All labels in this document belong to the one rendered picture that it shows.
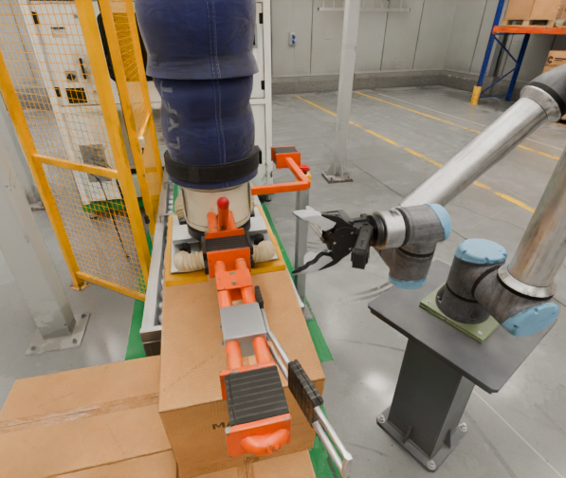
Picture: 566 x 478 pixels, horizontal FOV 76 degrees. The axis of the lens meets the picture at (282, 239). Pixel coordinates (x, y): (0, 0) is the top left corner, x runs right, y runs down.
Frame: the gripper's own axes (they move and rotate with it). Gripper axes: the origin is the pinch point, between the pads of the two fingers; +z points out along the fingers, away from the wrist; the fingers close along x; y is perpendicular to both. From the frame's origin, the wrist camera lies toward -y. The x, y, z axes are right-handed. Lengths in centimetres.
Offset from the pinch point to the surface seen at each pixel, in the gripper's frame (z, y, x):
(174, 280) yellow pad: 25.5, 9.5, -11.2
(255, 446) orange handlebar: 14.9, -39.0, 0.6
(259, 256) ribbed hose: 5.9, 6.8, -6.0
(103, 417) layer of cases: 59, 24, -75
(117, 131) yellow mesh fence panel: 53, 132, -6
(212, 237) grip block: 15.9, 4.7, 1.8
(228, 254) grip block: 13.4, -2.9, 2.0
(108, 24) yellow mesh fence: 54, 179, 39
